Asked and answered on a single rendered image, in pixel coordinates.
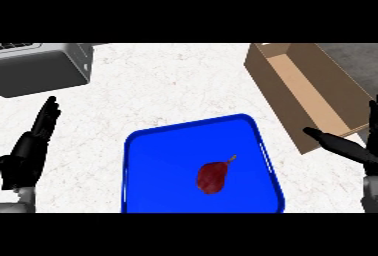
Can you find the grey appliance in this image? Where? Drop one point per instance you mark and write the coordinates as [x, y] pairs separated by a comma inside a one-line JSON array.
[[42, 68]]

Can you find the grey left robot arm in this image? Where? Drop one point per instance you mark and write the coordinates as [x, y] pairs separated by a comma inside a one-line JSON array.
[[18, 200]]

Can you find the brown cardboard box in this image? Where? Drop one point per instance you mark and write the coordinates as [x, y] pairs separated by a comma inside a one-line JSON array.
[[311, 96]]

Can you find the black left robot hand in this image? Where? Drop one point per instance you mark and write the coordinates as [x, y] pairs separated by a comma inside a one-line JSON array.
[[30, 150]]

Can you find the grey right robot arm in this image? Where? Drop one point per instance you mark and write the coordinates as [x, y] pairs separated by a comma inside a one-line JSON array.
[[371, 195]]

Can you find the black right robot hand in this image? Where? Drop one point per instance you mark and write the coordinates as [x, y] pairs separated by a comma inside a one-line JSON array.
[[345, 146]]

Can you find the blue tray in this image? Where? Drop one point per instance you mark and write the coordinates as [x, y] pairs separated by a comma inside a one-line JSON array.
[[200, 168]]

